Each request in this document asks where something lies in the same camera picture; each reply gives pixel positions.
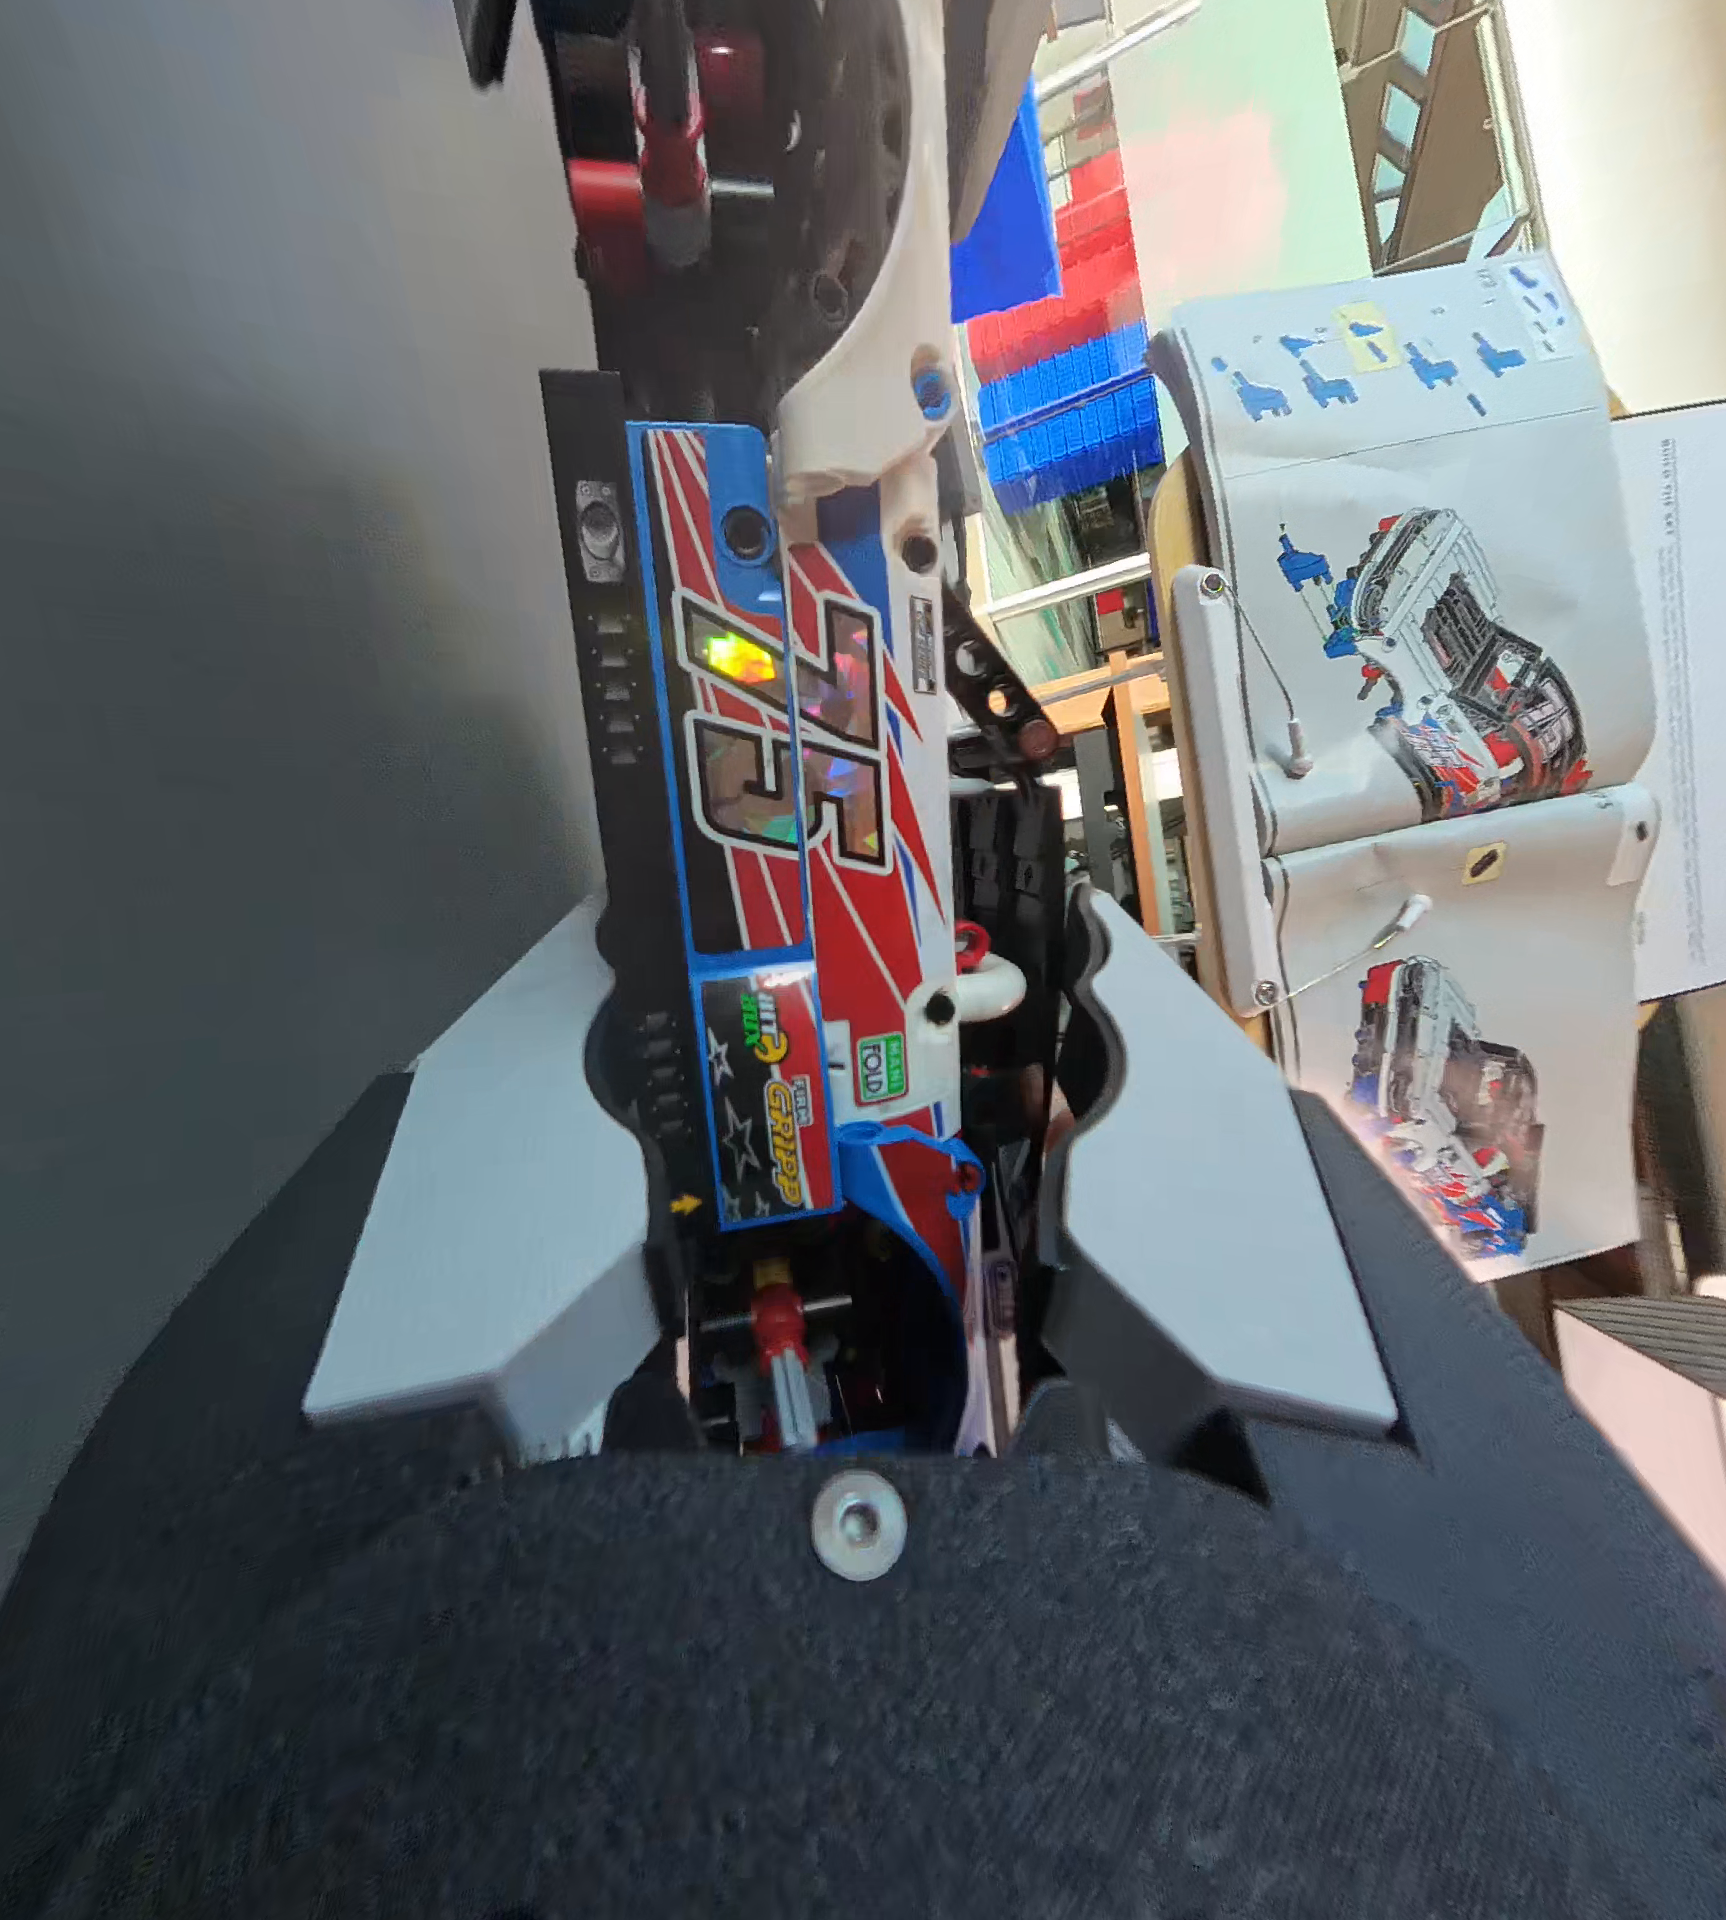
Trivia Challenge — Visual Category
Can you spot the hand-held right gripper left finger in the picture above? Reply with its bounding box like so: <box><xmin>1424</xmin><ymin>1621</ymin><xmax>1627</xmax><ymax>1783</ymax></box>
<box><xmin>300</xmin><ymin>896</ymin><xmax>689</xmax><ymax>1470</ymax></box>

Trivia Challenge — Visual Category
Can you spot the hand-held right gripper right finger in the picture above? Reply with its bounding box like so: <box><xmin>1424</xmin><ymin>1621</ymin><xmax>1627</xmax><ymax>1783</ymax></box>
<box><xmin>1035</xmin><ymin>882</ymin><xmax>1407</xmax><ymax>1470</ymax></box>

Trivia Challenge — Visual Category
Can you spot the white book stand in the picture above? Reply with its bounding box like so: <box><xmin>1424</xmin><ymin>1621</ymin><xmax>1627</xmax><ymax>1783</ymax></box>
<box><xmin>1145</xmin><ymin>450</ymin><xmax>1436</xmax><ymax>1022</ymax></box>

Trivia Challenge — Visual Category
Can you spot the toy brick race car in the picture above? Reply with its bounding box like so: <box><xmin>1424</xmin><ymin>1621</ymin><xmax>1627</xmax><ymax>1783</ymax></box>
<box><xmin>459</xmin><ymin>0</ymin><xmax>1107</xmax><ymax>1457</ymax></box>

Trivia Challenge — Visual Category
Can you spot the toy car instruction booklet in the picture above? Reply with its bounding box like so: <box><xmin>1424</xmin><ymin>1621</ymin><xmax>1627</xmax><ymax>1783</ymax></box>
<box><xmin>1148</xmin><ymin>254</ymin><xmax>1726</xmax><ymax>1283</ymax></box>

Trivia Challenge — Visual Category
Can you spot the grey desk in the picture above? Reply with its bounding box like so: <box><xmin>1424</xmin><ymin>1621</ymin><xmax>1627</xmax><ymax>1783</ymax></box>
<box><xmin>0</xmin><ymin>0</ymin><xmax>627</xmax><ymax>1801</ymax></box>

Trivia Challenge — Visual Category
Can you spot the wooden shelf unit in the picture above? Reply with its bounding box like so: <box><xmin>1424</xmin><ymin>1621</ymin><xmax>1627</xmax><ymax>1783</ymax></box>
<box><xmin>1035</xmin><ymin>660</ymin><xmax>1184</xmax><ymax>948</ymax></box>

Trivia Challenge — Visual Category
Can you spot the rack of red blue bins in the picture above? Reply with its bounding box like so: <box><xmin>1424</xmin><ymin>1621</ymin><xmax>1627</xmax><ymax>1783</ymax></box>
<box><xmin>961</xmin><ymin>149</ymin><xmax>1162</xmax><ymax>490</ymax></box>

